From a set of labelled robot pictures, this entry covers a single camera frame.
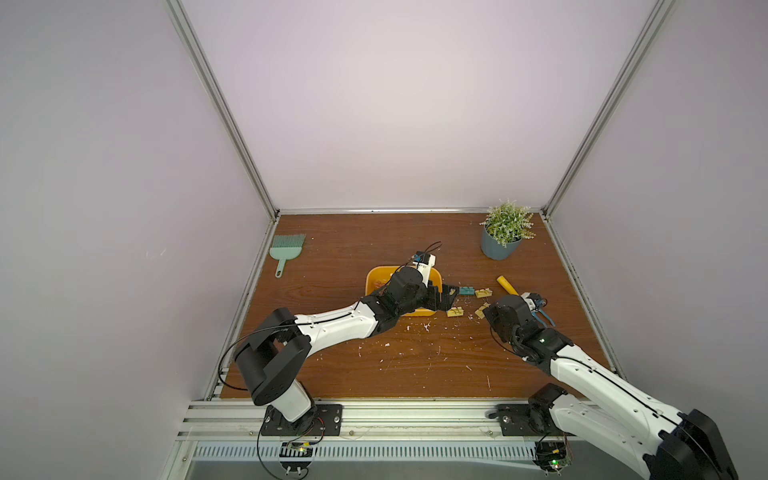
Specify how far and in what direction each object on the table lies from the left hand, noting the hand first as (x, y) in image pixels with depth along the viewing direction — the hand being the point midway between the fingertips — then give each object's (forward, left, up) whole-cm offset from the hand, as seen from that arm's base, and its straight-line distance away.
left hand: (452, 288), depth 79 cm
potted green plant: (+24, -21, 0) cm, 32 cm away
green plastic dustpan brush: (+26, +58, -17) cm, 66 cm away
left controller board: (-36, +39, -19) cm, 57 cm away
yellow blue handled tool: (0, -28, -14) cm, 32 cm away
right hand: (0, -11, -6) cm, 12 cm away
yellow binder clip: (+7, -13, -15) cm, 21 cm away
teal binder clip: (+8, -7, -14) cm, 18 cm away
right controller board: (-35, -22, -17) cm, 45 cm away
